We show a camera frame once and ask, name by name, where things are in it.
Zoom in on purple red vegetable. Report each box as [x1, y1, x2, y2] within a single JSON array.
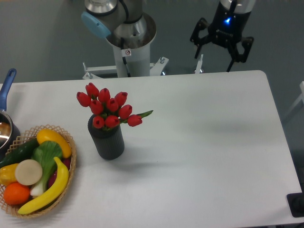
[[47, 158, 71, 189]]

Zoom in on yellow squash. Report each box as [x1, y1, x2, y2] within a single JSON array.
[[37, 129, 72, 159]]

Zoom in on blue handled saucepan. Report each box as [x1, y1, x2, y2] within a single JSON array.
[[0, 68, 20, 160]]

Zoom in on orange fruit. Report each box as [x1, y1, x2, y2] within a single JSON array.
[[3, 182, 30, 205]]

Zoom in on red tulip bouquet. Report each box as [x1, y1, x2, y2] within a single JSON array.
[[76, 83, 153, 132]]

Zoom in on dark grey ribbed vase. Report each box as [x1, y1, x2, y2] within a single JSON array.
[[88, 115, 124, 160]]

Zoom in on white furniture frame right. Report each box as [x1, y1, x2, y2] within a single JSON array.
[[282, 81, 304, 124]]

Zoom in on green cucumber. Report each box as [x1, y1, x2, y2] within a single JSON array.
[[0, 138, 39, 168]]

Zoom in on yellow bell pepper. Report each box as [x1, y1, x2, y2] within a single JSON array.
[[0, 163, 18, 186]]

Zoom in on woven wicker basket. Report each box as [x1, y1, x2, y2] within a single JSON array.
[[0, 124, 76, 219]]

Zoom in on beige round disc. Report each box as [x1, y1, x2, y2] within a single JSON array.
[[15, 159, 42, 186]]

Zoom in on green bok choy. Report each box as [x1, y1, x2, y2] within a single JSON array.
[[30, 141, 62, 198]]

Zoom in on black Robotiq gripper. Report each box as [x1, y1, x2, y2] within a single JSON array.
[[190, 2, 255, 73]]

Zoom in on black device at table edge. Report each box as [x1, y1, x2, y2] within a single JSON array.
[[286, 192, 304, 218]]

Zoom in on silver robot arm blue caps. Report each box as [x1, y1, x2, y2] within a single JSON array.
[[81, 0, 255, 77]]

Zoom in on yellow banana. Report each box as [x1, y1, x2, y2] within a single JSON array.
[[18, 157, 69, 215]]

